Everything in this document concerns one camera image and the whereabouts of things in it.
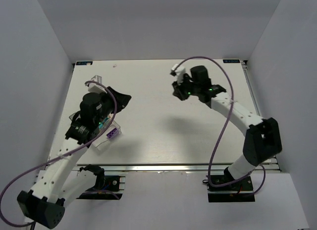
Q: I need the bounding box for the cyan round lego piece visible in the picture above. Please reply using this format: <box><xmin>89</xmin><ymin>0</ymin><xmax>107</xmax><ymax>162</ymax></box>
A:
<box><xmin>99</xmin><ymin>117</ymin><xmax>110</xmax><ymax>130</ymax></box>

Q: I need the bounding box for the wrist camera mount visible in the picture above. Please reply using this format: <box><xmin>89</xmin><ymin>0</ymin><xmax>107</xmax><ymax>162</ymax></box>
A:
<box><xmin>86</xmin><ymin>75</ymin><xmax>105</xmax><ymax>93</ymax></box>
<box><xmin>170</xmin><ymin>64</ymin><xmax>186</xmax><ymax>85</ymax></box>

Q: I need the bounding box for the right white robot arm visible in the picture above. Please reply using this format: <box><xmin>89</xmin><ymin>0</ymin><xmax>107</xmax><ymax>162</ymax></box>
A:
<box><xmin>170</xmin><ymin>64</ymin><xmax>282</xmax><ymax>188</ymax></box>

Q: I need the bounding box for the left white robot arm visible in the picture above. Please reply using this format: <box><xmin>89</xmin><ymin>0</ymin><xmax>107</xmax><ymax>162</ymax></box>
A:
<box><xmin>17</xmin><ymin>87</ymin><xmax>132</xmax><ymax>229</ymax></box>

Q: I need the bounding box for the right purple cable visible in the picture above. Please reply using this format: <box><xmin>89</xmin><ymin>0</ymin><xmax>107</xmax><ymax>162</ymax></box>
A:
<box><xmin>177</xmin><ymin>56</ymin><xmax>267</xmax><ymax>197</ymax></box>

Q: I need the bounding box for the blue corner label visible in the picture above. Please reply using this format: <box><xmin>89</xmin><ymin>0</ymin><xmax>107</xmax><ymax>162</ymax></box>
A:
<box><xmin>75</xmin><ymin>61</ymin><xmax>93</xmax><ymax>66</ymax></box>
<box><xmin>222</xmin><ymin>59</ymin><xmax>240</xmax><ymax>63</ymax></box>

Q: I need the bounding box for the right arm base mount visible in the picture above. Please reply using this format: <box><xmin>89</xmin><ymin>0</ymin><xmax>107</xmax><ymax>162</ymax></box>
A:
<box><xmin>202</xmin><ymin>177</ymin><xmax>255</xmax><ymax>203</ymax></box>

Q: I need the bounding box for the purple lego brick upside-down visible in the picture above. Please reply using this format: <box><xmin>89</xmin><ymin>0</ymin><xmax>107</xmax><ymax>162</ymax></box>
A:
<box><xmin>106</xmin><ymin>128</ymin><xmax>119</xmax><ymax>139</ymax></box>

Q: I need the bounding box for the right blue corner label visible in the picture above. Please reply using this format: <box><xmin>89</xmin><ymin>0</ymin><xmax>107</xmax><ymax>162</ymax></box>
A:
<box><xmin>222</xmin><ymin>59</ymin><xmax>240</xmax><ymax>63</ymax></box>

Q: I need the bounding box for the left blue corner label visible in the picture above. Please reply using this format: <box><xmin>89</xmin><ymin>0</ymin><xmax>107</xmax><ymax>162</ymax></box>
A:
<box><xmin>75</xmin><ymin>61</ymin><xmax>93</xmax><ymax>66</ymax></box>

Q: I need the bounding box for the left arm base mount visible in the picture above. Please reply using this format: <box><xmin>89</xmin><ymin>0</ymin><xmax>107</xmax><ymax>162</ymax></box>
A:
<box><xmin>78</xmin><ymin>165</ymin><xmax>123</xmax><ymax>200</ymax></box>

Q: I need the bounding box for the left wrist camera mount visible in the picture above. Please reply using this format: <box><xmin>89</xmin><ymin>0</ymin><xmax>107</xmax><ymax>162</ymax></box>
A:
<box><xmin>86</xmin><ymin>75</ymin><xmax>105</xmax><ymax>93</ymax></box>

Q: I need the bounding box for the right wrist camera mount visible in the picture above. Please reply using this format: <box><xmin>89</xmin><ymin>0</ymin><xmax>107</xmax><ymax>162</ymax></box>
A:
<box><xmin>170</xmin><ymin>64</ymin><xmax>186</xmax><ymax>85</ymax></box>

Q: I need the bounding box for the clear plastic sorting container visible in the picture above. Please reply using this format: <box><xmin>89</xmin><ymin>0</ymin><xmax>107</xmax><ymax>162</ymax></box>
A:
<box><xmin>60</xmin><ymin>112</ymin><xmax>121</xmax><ymax>156</ymax></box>

